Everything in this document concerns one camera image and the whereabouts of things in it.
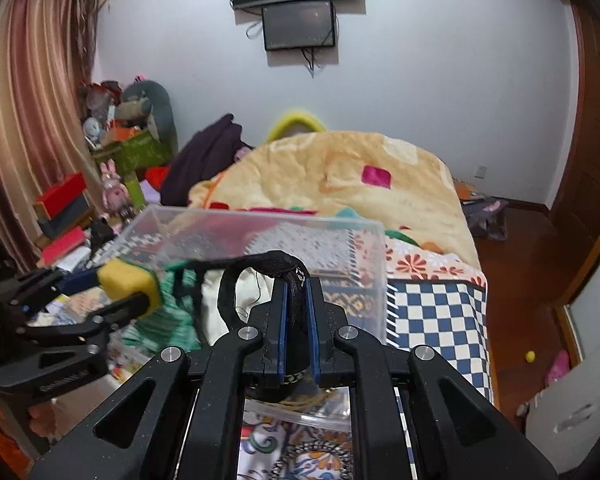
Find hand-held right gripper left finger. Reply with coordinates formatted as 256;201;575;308
27;279;287;480

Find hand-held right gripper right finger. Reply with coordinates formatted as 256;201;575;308
304;277;562;480

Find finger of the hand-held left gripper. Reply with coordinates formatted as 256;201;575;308
0;292;152;403
0;266;105;321

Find yellow sponge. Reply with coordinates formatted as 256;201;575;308
101;258;163;315

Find black fabric strap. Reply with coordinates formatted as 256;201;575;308
169;250;311;387

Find clear plastic box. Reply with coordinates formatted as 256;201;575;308
91;203;389;432

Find red flat box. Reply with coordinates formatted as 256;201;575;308
39;226;89;267
33;172;89;217

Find white cloth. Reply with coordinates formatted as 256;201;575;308
201;266;277;347

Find green knit cloth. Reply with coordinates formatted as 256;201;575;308
124;260;207;357

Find pink bunny plush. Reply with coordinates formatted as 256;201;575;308
100;159;134;220

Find blue white checkered bedsheet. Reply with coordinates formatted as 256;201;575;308
384;280;497;408

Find floral patterned quilt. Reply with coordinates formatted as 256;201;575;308
237;237;487;480

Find green cardboard box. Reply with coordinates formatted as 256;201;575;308
92;129;170;182

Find yellow fleece blanket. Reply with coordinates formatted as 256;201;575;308
187;130;473;261

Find dark purple cloth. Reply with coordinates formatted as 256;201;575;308
159;113;257;207

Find striped brown curtain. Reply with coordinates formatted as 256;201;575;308
0;0;102;273

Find grey plush toy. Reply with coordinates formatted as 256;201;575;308
116;79;177;145

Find dark bag on floor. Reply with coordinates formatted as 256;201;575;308
462;197;510;242

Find pink toy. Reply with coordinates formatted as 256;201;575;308
544;350;571;387

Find white cabinet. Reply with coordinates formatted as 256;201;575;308
524;237;600;447

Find wooden door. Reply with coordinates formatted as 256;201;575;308
549;0;600;273

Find yellow green plush ring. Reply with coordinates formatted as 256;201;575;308
264;108;327;144

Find small black wall monitor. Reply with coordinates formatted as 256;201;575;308
260;0;338;52

